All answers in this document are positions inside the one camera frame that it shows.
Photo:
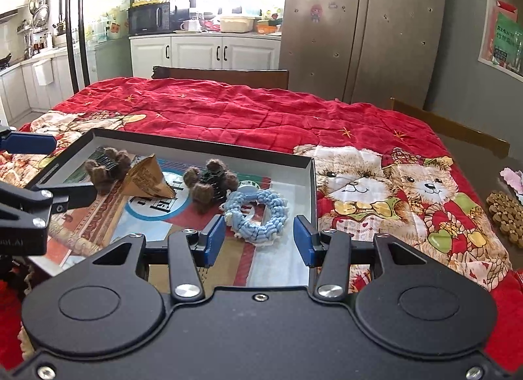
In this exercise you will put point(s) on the red quilted bedspread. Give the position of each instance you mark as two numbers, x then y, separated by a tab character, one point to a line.
376	170

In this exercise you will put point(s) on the brown beaded trivet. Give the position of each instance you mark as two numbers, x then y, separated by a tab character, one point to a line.
506	212

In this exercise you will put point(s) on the brown wooden chair back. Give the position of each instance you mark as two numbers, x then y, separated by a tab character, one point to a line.
452	129
256	79

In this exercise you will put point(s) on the gold triangular snack packet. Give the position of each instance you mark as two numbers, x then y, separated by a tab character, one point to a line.
146	180

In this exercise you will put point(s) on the black shallow box tray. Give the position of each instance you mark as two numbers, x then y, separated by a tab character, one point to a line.
292	177

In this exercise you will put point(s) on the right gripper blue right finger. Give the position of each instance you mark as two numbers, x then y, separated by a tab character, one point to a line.
329	250

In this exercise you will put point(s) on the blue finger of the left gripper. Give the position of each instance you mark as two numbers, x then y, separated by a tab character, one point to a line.
16	142
68	195

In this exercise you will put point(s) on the printed paper in tray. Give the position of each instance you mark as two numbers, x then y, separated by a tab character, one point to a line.
85	230

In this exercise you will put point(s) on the white kitchen cabinet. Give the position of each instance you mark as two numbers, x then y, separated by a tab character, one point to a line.
211	51

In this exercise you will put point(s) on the light blue knitted scrunchie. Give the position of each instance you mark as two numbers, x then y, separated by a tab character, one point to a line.
257	216

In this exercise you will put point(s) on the stainless steel refrigerator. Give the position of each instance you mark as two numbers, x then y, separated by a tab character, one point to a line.
361	50

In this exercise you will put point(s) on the brown furry hair claw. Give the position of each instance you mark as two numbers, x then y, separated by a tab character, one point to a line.
209	186
109	167

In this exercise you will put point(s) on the black microwave oven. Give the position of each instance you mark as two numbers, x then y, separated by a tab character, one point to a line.
150	18

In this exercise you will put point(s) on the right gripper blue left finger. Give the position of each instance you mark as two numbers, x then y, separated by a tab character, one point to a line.
188	250

